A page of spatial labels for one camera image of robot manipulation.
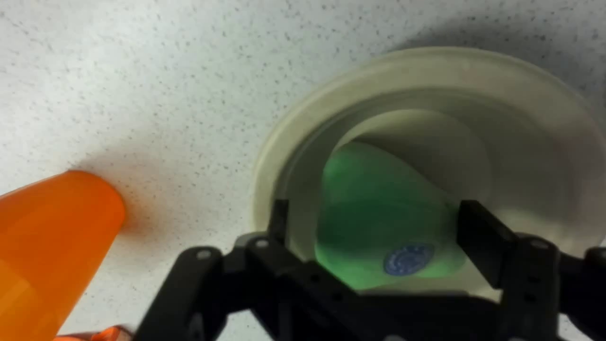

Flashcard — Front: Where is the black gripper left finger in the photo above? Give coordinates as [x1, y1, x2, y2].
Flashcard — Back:
[134, 196, 305, 341]

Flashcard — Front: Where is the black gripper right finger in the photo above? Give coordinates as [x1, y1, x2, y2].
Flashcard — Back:
[456, 200, 606, 341]

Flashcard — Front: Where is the green plushie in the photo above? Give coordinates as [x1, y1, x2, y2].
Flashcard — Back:
[314, 141, 466, 289]

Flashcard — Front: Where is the orange plastic cup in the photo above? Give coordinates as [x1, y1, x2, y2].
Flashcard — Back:
[0, 170, 127, 341]

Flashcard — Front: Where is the beige bowl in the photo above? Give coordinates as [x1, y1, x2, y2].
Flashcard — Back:
[250, 46, 606, 295]

